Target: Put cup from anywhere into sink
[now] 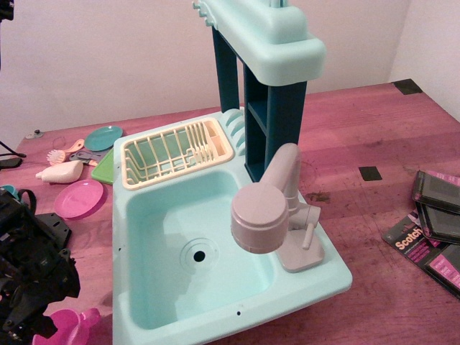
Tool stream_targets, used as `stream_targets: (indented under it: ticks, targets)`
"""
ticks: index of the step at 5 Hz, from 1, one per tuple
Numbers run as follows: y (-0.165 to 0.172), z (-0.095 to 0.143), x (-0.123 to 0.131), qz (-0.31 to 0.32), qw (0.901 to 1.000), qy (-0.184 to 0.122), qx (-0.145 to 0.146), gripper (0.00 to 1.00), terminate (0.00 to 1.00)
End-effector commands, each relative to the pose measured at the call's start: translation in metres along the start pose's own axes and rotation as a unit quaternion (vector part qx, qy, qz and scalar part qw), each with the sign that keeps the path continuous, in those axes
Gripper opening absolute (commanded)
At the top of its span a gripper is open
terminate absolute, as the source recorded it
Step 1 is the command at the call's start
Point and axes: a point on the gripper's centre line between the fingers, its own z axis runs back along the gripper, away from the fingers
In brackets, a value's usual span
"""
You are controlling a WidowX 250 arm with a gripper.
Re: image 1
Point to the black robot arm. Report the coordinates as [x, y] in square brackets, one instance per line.
[36, 268]

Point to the light blue toy sink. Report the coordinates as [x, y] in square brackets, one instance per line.
[179, 276]

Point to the pink toy cup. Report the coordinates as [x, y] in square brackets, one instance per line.
[72, 327]

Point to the teal toy cup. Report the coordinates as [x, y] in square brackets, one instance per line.
[11, 190]

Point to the cream dish drying rack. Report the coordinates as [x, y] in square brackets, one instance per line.
[153, 158]

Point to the grey toy faucet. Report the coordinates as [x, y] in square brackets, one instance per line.
[269, 216]

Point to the dark blue shelf tower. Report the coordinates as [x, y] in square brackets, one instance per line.
[272, 114]

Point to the green cutting board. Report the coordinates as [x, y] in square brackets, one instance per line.
[104, 171]

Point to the teal toy plate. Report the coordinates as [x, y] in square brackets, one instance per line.
[103, 138]

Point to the black tape patch centre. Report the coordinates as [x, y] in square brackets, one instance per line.
[370, 173]

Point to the light blue top shelf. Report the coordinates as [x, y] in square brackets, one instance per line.
[271, 38]

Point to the grey toy scraper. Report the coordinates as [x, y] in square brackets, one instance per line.
[86, 157]

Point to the pink toy plate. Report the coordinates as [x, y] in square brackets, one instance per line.
[80, 199]

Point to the cream toy soap bottle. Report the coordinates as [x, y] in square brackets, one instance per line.
[66, 172]

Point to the white pink dish brush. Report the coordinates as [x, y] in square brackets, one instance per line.
[58, 156]

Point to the Scotch tape package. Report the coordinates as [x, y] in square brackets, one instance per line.
[408, 238]

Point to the small grey table screw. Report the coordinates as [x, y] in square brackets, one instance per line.
[35, 134]

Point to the black tape patch corner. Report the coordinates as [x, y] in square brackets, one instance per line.
[407, 86]

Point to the top black tape package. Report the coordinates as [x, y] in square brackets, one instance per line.
[435, 192]

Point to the black tape package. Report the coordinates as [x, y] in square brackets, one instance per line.
[435, 192]
[438, 224]
[445, 268]

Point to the middle black tape package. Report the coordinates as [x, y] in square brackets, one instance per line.
[438, 224]

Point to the black tripod leg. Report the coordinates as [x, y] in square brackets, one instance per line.
[11, 159]

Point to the lower black tape package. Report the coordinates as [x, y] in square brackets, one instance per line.
[445, 268]

